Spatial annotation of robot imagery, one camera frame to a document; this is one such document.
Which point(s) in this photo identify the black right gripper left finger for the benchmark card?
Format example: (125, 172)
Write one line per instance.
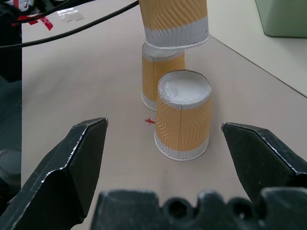
(69, 167)

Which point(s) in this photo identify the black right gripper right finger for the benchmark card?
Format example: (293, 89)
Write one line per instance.
(259, 155)

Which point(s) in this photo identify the orange ribbed paper cup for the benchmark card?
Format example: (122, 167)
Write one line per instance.
(183, 122)
(173, 21)
(153, 79)

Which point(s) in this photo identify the pale green box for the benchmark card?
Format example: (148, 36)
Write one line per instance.
(283, 18)

